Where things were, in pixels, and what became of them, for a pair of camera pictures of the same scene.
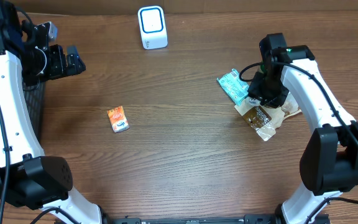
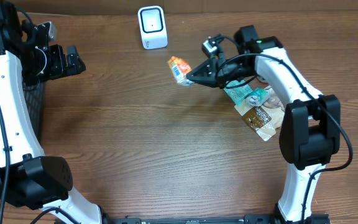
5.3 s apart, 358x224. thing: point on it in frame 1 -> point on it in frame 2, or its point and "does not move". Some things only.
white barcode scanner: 153,27 does not move
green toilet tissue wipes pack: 234,86 does not move
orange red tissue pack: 118,119 -> 179,68
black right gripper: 255,93 -> 213,67
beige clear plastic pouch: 266,119 does not move
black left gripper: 66,62 does not move
